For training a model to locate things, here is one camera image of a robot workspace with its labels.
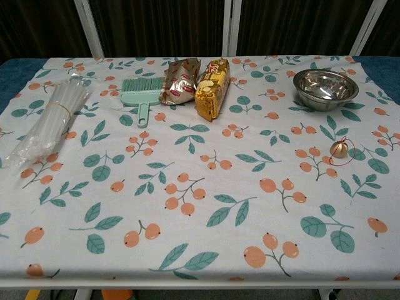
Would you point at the floral fruit print tablecloth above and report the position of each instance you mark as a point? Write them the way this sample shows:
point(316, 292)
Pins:
point(200, 203)

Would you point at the golden biscuit packet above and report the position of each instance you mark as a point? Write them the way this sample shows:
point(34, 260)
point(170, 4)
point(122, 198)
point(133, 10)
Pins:
point(212, 90)

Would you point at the silver brown snack packet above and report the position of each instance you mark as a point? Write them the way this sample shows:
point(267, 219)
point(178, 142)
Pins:
point(179, 84)

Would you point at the mint green dustpan brush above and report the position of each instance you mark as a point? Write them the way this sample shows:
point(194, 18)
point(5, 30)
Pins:
point(140, 92)

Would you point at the dark pleated curtain panel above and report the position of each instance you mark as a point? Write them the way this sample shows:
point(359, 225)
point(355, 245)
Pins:
point(297, 28)
point(37, 28)
point(162, 28)
point(390, 28)

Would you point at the stainless steel bowl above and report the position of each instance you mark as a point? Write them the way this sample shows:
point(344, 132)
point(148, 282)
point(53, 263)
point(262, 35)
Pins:
point(325, 92)

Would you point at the bundle of clear straws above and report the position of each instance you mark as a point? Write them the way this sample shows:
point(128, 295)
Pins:
point(53, 118)

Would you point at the orange object under table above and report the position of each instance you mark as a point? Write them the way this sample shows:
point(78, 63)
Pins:
point(117, 294)

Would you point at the white screen frame post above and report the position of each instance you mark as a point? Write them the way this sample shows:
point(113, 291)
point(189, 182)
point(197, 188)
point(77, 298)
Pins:
point(232, 28)
point(367, 26)
point(89, 28)

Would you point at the white table frame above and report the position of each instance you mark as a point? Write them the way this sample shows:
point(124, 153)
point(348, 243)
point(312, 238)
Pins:
point(200, 283)

